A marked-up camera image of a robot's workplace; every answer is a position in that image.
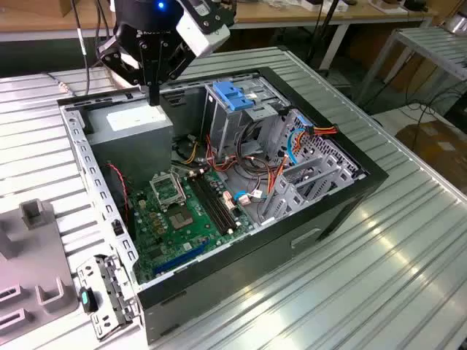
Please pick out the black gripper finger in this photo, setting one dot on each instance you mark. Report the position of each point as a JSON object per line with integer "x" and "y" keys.
{"x": 145, "y": 73}
{"x": 156, "y": 73}

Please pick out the grey metal disk bay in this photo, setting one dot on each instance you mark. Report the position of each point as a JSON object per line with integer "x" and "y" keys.
{"x": 292, "y": 189}

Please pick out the blue plastic drive latch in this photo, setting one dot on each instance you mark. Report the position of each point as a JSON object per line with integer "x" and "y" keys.
{"x": 228, "y": 93}

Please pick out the grey power supply box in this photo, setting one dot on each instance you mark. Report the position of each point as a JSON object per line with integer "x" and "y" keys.
{"x": 131, "y": 153}

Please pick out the grey metal drive cage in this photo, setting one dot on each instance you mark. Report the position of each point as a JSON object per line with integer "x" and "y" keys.
{"x": 226, "y": 127}

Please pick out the wooden desk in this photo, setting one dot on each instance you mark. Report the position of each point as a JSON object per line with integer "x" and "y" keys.
{"x": 22, "y": 22}

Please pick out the black RAM slot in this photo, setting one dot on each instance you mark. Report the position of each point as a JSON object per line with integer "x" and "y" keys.
{"x": 208, "y": 204}
{"x": 203, "y": 204}
{"x": 219, "y": 204}
{"x": 214, "y": 204}

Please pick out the green motherboard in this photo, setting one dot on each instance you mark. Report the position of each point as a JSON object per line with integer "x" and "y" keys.
{"x": 189, "y": 240}

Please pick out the small white box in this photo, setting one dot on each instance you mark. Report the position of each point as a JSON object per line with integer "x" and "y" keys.
{"x": 328, "y": 4}

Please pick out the blue expansion slot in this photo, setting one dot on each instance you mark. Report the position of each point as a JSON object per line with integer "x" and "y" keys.
{"x": 182, "y": 257}

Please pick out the black open PC case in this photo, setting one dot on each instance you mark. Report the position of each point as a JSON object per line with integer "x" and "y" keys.
{"x": 226, "y": 277}

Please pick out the grey parts rack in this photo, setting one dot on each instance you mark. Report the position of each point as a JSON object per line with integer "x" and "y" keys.
{"x": 33, "y": 262}

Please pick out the black latch with teal tab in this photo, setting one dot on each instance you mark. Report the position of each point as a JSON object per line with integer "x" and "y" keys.
{"x": 88, "y": 300}

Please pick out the large brown cardboard box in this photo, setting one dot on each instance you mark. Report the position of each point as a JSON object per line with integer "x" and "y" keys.
{"x": 438, "y": 146}

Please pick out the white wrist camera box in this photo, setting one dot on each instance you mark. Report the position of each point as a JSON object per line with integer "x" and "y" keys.
{"x": 204, "y": 40}

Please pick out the grey metal card bracket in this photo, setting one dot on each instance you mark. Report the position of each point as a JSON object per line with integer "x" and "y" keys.
{"x": 109, "y": 291}

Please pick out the metal slat frame table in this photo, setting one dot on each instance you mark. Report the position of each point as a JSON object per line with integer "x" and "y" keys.
{"x": 438, "y": 47}

